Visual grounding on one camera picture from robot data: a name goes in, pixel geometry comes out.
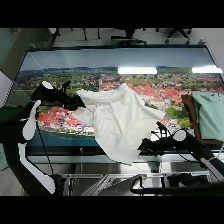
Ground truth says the black chair base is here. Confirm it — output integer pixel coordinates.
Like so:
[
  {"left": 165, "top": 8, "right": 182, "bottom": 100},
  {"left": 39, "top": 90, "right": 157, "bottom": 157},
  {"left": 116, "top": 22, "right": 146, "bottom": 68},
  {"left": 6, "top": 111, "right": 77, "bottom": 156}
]
[
  {"left": 111, "top": 27, "right": 148, "bottom": 46},
  {"left": 165, "top": 27, "right": 193, "bottom": 39}
]

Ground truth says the brown garment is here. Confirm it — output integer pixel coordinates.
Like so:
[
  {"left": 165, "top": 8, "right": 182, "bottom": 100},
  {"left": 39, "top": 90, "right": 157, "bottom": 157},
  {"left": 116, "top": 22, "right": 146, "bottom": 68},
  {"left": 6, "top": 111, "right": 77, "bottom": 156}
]
[{"left": 181, "top": 93, "right": 224, "bottom": 147}]

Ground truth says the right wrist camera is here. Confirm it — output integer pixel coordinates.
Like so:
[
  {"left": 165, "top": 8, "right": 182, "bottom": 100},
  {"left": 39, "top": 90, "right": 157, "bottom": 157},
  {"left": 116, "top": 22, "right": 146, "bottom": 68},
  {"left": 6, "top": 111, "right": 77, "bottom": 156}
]
[{"left": 155, "top": 120, "right": 171, "bottom": 138}]

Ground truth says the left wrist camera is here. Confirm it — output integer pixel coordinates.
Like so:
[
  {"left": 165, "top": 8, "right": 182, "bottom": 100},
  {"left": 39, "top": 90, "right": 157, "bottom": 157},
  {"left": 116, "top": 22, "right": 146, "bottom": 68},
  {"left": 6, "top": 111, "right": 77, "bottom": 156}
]
[{"left": 61, "top": 79, "right": 73, "bottom": 94}]

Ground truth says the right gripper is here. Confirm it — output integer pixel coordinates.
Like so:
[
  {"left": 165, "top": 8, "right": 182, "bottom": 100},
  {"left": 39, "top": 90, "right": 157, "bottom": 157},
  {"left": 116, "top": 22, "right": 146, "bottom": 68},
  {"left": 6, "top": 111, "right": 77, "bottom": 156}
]
[{"left": 137, "top": 137, "right": 165, "bottom": 156}]

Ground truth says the pale green garment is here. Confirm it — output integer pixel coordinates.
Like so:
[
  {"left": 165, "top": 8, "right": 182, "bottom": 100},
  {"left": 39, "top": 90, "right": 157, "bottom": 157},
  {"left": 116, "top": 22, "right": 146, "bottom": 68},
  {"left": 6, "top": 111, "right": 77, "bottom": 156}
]
[
  {"left": 191, "top": 91, "right": 224, "bottom": 143},
  {"left": 0, "top": 143, "right": 9, "bottom": 172}
]

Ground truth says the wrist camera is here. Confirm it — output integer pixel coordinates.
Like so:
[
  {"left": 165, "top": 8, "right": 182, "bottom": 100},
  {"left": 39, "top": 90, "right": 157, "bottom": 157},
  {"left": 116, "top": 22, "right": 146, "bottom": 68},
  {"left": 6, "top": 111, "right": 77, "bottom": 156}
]
[
  {"left": 155, "top": 120, "right": 171, "bottom": 138},
  {"left": 61, "top": 79, "right": 73, "bottom": 94}
]

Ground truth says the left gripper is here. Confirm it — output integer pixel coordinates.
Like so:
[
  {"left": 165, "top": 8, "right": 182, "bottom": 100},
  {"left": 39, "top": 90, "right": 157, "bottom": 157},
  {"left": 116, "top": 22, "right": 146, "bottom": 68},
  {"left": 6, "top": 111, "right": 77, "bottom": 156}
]
[{"left": 61, "top": 93, "right": 87, "bottom": 111}]

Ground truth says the white shirt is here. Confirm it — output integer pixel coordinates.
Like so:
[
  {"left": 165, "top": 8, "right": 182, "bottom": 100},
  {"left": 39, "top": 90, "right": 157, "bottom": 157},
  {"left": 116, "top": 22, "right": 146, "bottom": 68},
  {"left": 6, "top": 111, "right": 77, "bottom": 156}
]
[{"left": 71, "top": 82, "right": 167, "bottom": 167}]

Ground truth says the black cable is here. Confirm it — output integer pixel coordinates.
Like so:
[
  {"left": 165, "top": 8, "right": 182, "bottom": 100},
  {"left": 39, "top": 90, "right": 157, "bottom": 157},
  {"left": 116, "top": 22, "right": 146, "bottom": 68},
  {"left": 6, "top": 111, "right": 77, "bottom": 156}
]
[
  {"left": 129, "top": 174, "right": 224, "bottom": 197},
  {"left": 35, "top": 121, "right": 56, "bottom": 177}
]

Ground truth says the silver frame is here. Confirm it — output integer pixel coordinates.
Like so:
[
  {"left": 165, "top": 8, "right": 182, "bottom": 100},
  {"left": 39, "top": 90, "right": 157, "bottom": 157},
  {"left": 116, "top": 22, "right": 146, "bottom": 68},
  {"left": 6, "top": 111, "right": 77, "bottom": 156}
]
[{"left": 19, "top": 151, "right": 224, "bottom": 197}]

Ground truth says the dark green garment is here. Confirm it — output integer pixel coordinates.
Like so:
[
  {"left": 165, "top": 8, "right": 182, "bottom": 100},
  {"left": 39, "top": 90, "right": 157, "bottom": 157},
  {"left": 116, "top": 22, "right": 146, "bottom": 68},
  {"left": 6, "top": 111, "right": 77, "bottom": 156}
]
[{"left": 0, "top": 105, "right": 32, "bottom": 130}]

